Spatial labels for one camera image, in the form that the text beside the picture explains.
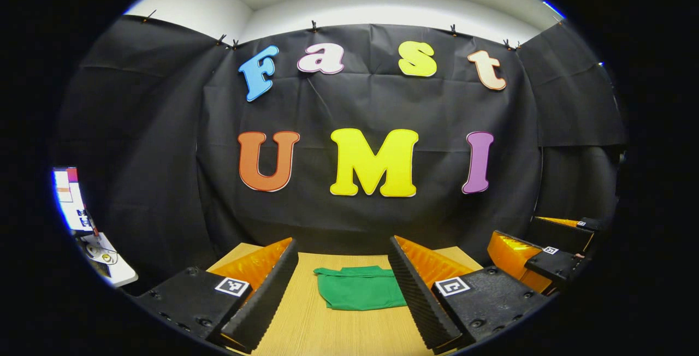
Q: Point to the black backdrop cloth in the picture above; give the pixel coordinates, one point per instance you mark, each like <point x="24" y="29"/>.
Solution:
<point x="382" y="110"/>

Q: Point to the green T-shirt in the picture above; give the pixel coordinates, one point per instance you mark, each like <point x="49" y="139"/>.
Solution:
<point x="360" y="290"/>

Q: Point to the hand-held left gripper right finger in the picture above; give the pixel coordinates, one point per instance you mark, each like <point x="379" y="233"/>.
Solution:
<point x="418" y="296"/>

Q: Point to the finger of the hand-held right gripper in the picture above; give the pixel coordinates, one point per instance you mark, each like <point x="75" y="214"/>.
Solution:
<point x="557" y="236"/>
<point x="554" y="266"/>

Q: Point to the bright monitor screen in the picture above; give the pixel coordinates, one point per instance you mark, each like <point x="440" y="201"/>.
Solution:
<point x="71" y="203"/>

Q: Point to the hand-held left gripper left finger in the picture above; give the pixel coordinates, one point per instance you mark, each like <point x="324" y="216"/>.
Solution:
<point x="267" y="296"/>

